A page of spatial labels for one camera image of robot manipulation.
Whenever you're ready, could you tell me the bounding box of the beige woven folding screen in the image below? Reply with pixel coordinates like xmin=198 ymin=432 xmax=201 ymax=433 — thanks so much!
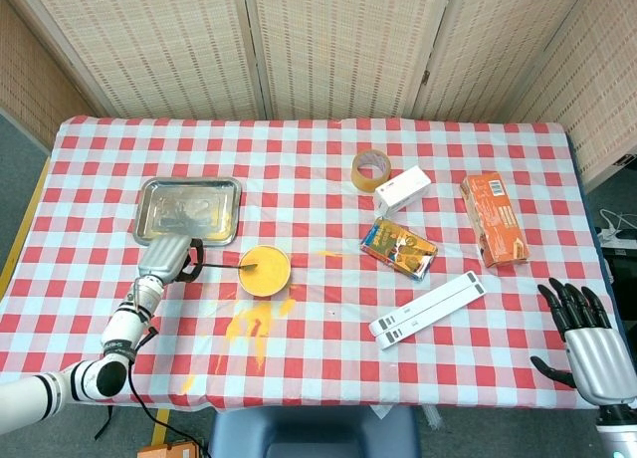
xmin=0 ymin=0 xmax=637 ymax=193

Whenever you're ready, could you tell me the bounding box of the white cardboard box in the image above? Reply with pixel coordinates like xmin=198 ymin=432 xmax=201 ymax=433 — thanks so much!
xmin=373 ymin=164 xmax=433 ymax=216

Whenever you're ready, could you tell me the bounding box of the orange case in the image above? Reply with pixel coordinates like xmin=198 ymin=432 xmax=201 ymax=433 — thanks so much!
xmin=137 ymin=440 xmax=203 ymax=458

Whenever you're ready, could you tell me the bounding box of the white power strip with cables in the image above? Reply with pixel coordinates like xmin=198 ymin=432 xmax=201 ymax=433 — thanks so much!
xmin=595 ymin=207 xmax=637 ymax=243

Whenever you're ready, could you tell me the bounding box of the blue padded seat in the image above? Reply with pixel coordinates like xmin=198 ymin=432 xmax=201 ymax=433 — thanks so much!
xmin=207 ymin=405 xmax=422 ymax=458

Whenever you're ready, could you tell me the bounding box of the spilled yellow powder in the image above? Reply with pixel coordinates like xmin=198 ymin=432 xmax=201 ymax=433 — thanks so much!
xmin=179 ymin=297 xmax=298 ymax=395

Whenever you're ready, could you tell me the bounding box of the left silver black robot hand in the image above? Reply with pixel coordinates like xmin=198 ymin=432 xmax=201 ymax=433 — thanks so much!
xmin=136 ymin=234 xmax=205 ymax=284

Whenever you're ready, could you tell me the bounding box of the colourful snack packet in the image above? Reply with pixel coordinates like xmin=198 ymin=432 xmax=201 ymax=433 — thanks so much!
xmin=359 ymin=216 xmax=439 ymax=282

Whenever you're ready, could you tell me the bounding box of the red white checkered tablecloth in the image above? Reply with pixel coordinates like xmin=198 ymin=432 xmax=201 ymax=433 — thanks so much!
xmin=0 ymin=114 xmax=637 ymax=412

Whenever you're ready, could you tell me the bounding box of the white folding stand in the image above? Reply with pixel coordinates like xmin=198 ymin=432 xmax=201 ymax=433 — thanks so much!
xmin=368 ymin=271 xmax=486 ymax=351

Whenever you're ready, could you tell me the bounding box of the black spoon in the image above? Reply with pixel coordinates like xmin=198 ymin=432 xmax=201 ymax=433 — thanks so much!
xmin=197 ymin=257 xmax=259 ymax=273

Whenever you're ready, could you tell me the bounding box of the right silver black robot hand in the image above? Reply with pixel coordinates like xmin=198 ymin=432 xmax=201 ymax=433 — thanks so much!
xmin=530 ymin=277 xmax=637 ymax=407

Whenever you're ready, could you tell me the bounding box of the black hanging strap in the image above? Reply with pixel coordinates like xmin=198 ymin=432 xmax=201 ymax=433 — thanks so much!
xmin=94 ymin=402 xmax=116 ymax=442

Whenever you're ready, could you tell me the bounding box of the brown packing tape roll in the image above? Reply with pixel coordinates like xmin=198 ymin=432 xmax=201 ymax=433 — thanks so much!
xmin=350 ymin=148 xmax=392 ymax=194

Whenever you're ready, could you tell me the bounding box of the metal tray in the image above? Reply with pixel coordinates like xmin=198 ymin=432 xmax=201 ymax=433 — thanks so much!
xmin=132 ymin=176 xmax=244 ymax=248

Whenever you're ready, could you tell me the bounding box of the black equipment box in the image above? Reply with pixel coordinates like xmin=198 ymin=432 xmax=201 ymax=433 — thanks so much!
xmin=600 ymin=246 xmax=637 ymax=325

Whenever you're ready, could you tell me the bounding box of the off-white bowl of yellow powder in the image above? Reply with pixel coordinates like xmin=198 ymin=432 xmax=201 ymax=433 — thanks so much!
xmin=236 ymin=245 xmax=293 ymax=299

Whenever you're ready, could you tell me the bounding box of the orange carton box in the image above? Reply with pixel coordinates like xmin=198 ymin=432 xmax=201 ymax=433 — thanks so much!
xmin=459 ymin=171 xmax=531 ymax=269

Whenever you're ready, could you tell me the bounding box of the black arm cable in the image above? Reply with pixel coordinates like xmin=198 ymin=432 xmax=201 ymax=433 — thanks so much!
xmin=126 ymin=324 xmax=206 ymax=458

